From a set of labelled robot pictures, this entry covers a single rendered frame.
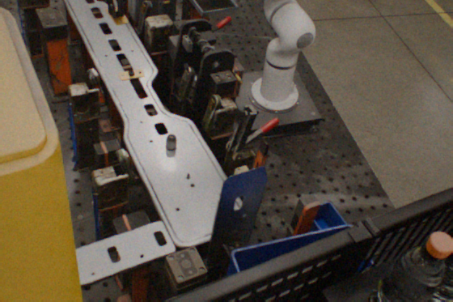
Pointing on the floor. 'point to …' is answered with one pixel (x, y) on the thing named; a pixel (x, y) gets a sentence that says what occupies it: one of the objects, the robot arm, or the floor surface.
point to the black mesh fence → (252, 278)
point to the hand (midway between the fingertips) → (116, 9)
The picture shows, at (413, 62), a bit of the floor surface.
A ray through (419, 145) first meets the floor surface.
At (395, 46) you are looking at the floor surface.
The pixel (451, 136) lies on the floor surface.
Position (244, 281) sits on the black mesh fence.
